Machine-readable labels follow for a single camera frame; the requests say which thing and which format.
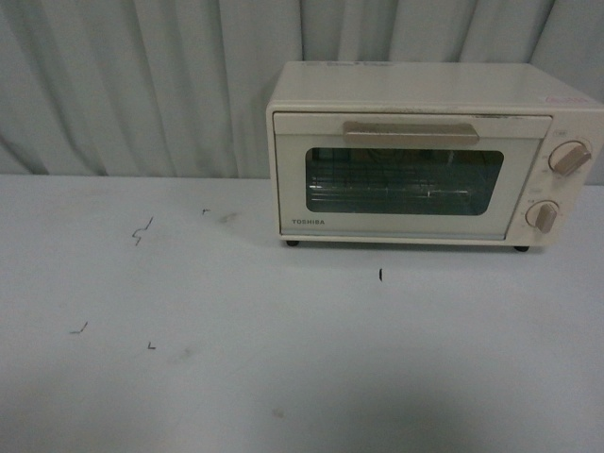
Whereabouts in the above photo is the cream glass oven door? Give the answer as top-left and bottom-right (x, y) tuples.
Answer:
(273, 112), (551, 241)

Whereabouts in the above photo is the cream Toshiba toaster oven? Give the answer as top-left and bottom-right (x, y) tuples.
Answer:
(266, 61), (603, 250)

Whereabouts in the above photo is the beige lower oven knob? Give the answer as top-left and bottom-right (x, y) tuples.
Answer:
(525, 200), (559, 234)

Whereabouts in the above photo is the beige oven knob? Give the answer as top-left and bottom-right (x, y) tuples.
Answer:
(525, 200), (559, 234)
(548, 141), (592, 176)

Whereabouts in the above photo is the beige upper oven knob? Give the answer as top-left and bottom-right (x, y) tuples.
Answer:
(548, 141), (592, 176)

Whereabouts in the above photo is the white pleated curtain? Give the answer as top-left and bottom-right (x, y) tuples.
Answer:
(1, 1), (603, 177)

